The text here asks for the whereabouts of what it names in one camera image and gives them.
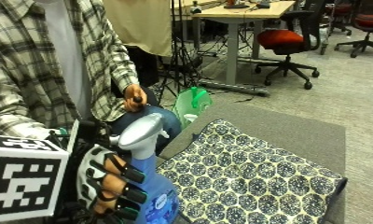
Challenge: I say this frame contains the blue spray bottle grey trigger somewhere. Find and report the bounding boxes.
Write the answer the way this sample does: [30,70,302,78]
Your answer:
[108,112,181,224]

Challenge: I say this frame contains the green translucent bag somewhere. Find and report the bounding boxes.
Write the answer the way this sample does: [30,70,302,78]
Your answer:
[171,86,215,131]

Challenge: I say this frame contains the black tripod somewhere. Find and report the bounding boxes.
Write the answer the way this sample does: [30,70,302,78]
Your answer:
[156,0,205,105]

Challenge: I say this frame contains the white cube with black markers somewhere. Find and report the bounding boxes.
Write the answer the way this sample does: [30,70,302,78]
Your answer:
[0,133,71,224]

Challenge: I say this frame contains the the person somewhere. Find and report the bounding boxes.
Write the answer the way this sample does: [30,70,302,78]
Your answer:
[0,0,184,157]

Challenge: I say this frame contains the blue patterned cream cloth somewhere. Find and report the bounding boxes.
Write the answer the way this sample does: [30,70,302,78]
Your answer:
[156,119,348,224]

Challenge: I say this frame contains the light wooden desk grey legs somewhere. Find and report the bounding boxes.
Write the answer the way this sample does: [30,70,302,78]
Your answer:
[192,0,298,97]

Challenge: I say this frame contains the black office chair red seat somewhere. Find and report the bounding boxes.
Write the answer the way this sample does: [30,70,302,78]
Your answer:
[333,0,373,59]
[325,0,356,36]
[253,0,328,91]

